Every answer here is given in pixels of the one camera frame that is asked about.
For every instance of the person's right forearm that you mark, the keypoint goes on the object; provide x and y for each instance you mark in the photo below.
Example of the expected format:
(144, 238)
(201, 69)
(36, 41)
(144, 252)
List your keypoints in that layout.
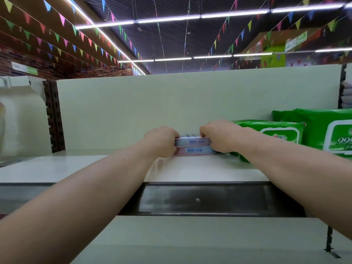
(308, 178)

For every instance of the pink blue packet stack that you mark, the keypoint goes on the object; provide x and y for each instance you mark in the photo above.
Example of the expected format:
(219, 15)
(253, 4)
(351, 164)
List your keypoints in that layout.
(346, 93)

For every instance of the person's left hand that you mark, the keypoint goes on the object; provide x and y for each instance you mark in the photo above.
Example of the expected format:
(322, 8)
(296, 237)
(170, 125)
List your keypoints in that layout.
(162, 143)

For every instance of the short ceiling light strip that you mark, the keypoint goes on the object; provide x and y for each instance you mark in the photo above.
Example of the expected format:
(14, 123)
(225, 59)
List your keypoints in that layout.
(212, 56)

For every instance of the long ceiling light strip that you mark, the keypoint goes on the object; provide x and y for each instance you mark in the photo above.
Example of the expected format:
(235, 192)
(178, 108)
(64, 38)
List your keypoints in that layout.
(220, 14)

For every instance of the green wall sign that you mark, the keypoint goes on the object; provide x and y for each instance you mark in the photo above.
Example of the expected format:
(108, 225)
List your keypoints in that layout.
(25, 68)

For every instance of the person's right hand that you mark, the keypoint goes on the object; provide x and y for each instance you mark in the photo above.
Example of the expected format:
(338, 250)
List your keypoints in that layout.
(225, 135)

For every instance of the person's left forearm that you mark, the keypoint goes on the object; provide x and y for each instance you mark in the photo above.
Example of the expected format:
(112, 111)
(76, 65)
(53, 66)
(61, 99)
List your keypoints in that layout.
(66, 211)

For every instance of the diagonal ceiling light strip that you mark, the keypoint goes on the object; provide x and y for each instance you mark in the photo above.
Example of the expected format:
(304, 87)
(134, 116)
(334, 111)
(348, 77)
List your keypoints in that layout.
(104, 38)

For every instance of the metal store shelving unit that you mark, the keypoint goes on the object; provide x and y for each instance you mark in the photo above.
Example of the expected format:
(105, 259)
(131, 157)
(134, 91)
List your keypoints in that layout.
(165, 101)

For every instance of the green yellow store sign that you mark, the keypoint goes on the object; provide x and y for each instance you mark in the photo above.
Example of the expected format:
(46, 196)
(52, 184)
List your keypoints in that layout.
(280, 52)

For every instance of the pink-blue wipes packet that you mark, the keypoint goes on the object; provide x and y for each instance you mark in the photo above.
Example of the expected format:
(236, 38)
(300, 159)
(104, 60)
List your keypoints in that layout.
(195, 151)
(192, 141)

